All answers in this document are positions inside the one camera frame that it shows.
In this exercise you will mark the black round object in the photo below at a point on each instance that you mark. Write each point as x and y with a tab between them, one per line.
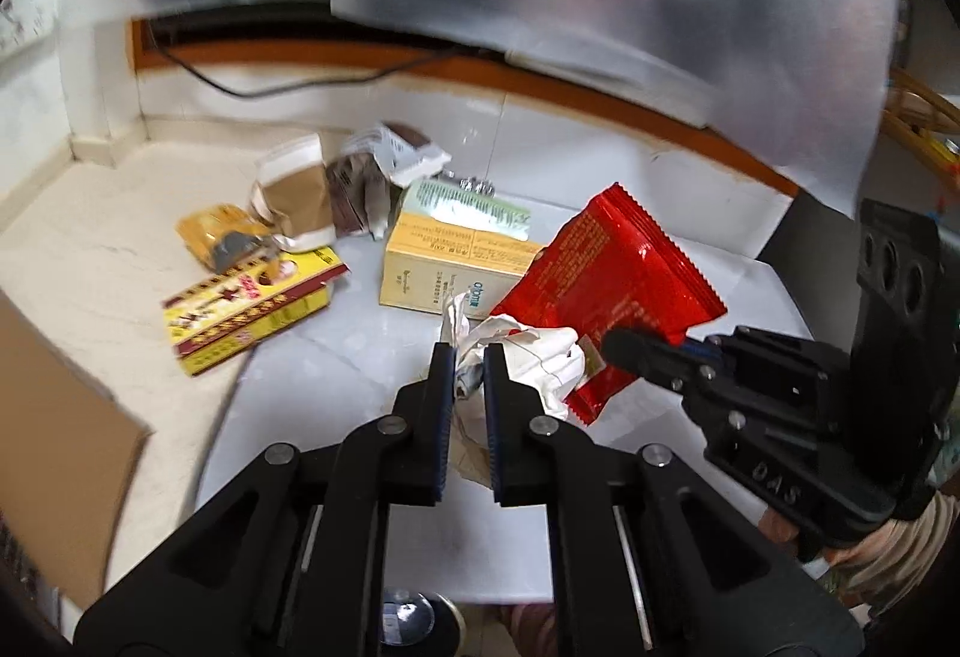
420	623

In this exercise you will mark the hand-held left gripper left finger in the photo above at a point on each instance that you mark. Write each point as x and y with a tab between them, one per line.
444	402

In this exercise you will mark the brown cardboard box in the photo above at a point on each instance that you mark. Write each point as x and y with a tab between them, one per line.
52	439

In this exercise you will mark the person's right hand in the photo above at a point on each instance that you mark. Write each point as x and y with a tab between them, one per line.
776	523

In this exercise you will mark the orange wooden trim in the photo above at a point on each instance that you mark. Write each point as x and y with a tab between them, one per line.
465	73

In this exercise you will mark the person's pink pants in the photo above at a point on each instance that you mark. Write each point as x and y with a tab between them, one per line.
532	631

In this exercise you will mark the beige carton with green top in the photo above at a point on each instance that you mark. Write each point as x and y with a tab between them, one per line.
435	259

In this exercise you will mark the red snack packet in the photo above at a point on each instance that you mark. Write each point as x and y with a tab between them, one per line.
615	252

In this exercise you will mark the white paper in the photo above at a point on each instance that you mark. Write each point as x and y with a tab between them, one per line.
540	357

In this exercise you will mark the brown and white paper cup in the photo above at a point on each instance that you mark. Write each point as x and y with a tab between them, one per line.
296	192

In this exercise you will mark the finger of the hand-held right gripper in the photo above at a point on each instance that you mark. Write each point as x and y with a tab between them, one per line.
645	357
780	349

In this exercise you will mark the white and brown carton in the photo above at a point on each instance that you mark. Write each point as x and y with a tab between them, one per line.
397	151

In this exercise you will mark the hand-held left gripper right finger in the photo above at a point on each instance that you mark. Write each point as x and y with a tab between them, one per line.
495	409

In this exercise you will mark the yellow snack wrapper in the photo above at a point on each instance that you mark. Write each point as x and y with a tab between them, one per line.
206	233

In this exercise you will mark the red and yellow flat box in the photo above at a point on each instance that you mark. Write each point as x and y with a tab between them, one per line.
232	312

